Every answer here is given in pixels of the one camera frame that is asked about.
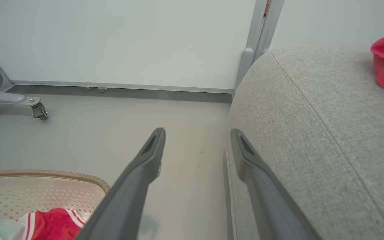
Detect grey fabric sofa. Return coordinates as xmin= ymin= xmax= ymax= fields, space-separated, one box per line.
xmin=223 ymin=44 xmax=384 ymax=240

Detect black caster wheel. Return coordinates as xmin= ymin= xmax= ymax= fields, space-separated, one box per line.
xmin=31 ymin=102 xmax=49 ymax=121

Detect grey partition post with feet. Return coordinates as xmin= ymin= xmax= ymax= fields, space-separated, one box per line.
xmin=233 ymin=0 xmax=285 ymax=94

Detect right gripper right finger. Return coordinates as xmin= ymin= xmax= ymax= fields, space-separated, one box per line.
xmin=230 ymin=129 xmax=322 ymax=240

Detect grey partition bottom rail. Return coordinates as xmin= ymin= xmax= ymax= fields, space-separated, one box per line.
xmin=10 ymin=80 xmax=235 ymax=94

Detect white plastic laundry basket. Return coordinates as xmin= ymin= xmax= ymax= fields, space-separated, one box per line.
xmin=0 ymin=169 xmax=111 ymax=240

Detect grey partition foot long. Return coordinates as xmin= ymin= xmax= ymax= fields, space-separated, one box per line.
xmin=0 ymin=41 xmax=42 ymax=115

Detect white red-trimmed garment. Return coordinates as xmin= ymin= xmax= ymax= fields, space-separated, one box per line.
xmin=0 ymin=208 xmax=86 ymax=240

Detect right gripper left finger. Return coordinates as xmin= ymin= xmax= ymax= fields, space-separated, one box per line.
xmin=75 ymin=127 xmax=166 ymax=240

